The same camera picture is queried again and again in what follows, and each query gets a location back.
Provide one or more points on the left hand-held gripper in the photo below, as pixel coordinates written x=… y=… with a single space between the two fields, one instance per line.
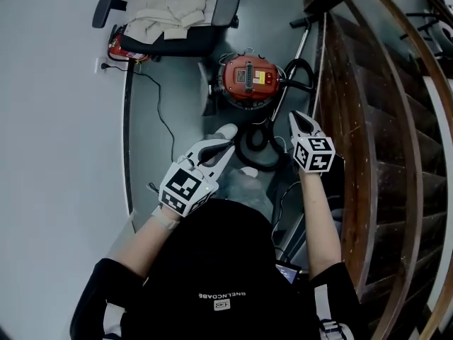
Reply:
x=184 y=190

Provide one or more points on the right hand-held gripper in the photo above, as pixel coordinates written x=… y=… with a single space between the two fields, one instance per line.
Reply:
x=315 y=154

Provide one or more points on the red vacuum cleaner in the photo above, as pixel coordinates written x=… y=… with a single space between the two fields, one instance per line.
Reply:
x=249 y=80

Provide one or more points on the person's left forearm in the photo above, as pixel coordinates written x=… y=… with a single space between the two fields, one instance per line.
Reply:
x=148 y=246

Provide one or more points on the person's right forearm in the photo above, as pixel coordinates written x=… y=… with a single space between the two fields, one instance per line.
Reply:
x=320 y=225

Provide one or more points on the metal vacuum wand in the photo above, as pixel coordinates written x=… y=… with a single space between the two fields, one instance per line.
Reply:
x=293 y=62

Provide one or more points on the person's white left shoe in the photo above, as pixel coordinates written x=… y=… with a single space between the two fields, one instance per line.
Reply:
x=228 y=130

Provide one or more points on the person's white shoe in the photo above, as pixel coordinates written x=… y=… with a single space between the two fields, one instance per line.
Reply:
x=228 y=130
x=250 y=171

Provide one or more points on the person's white right shoe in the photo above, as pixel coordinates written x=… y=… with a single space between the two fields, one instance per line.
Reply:
x=250 y=171

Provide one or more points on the person's grey trouser leg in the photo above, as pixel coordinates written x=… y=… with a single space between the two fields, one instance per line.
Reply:
x=247 y=193

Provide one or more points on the beige wristband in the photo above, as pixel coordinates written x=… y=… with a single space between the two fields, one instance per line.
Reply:
x=164 y=218

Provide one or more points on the brown wooden staircase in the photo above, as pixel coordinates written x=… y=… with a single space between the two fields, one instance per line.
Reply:
x=389 y=154

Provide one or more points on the black office chair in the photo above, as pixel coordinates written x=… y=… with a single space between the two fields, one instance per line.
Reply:
x=170 y=46

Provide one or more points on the black device with screen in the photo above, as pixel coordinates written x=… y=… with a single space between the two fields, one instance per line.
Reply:
x=287 y=273

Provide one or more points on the red fire extinguisher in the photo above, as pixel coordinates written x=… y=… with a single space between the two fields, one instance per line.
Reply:
x=120 y=51

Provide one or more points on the beige jacket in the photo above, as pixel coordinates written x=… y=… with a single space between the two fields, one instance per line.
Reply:
x=166 y=5

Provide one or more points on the black thin-legged chair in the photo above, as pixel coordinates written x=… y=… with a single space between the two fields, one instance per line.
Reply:
x=433 y=30

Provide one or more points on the white wall socket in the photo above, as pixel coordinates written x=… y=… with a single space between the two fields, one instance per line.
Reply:
x=101 y=66

